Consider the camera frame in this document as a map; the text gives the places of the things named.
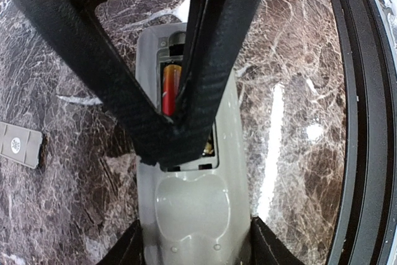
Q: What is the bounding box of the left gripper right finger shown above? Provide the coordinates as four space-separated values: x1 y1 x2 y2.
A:
250 217 304 265

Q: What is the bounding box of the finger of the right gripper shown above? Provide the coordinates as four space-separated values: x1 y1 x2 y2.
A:
14 0 260 168

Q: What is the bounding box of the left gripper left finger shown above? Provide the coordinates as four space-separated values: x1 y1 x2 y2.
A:
99 220 145 265

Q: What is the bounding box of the grey remote control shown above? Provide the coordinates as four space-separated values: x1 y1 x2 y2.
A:
135 22 252 265

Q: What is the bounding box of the red AAA battery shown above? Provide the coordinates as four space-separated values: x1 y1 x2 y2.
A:
162 64 182 116

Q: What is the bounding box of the grey battery cover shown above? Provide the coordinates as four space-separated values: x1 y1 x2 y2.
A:
1 122 43 169

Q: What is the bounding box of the gold grey AAA battery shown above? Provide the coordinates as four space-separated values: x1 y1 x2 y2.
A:
202 130 215 157

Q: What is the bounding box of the black front rail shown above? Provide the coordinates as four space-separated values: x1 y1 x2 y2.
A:
327 0 396 264

